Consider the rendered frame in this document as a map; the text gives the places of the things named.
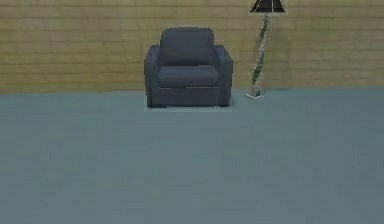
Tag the dark grey armchair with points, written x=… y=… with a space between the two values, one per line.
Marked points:
x=187 y=76

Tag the floor lamp with black shade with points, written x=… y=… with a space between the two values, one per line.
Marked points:
x=260 y=56

